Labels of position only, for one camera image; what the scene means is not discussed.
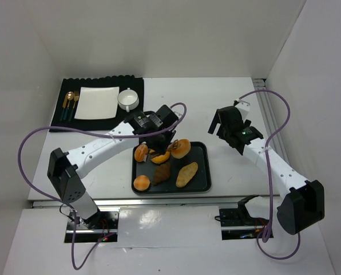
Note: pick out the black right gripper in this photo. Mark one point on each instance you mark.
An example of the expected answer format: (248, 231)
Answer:
(223, 121)

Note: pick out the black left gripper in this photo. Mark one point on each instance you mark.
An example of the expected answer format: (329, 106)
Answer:
(161, 144)

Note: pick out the glazed donut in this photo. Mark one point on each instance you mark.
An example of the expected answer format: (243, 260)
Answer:
(157, 158)
(182, 149)

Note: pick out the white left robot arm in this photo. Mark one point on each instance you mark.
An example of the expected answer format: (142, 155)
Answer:
(67, 169)

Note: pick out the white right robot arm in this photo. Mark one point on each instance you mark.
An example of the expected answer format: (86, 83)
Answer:
(301, 201)

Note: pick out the oblong golden bread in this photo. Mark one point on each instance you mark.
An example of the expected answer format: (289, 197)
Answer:
(186, 174)

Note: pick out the round bun top left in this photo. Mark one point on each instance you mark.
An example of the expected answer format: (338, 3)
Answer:
(140, 153)

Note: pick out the round bun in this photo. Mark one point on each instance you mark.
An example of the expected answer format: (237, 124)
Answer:
(140, 153)
(141, 183)

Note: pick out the brown chocolate croissant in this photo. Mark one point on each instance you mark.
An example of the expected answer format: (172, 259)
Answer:
(161, 173)

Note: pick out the black serving tray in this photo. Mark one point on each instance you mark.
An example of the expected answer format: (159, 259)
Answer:
(201, 182)

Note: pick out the round bun bottom left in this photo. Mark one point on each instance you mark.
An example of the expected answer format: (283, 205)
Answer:
(141, 183)

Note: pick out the white square plate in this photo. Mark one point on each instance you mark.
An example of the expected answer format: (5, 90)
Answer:
(97, 103)

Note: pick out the gold fork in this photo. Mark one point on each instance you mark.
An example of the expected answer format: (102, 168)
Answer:
(76, 98)

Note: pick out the black placemat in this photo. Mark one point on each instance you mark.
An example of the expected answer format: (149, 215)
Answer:
(75, 84)

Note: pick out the gold spoon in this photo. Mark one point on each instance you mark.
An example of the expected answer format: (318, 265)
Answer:
(68, 98)

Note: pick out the aluminium rail front edge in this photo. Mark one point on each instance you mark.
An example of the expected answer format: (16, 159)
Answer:
(169, 201)

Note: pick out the aluminium rail right side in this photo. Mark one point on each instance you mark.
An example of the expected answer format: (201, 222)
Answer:
(269, 118)

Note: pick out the white cup with handle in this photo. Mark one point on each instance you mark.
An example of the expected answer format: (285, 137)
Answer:
(128, 100)

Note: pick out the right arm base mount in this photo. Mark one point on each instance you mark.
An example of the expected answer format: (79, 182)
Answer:
(239, 216)

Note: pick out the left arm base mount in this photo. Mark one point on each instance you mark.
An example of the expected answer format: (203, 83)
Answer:
(105, 223)

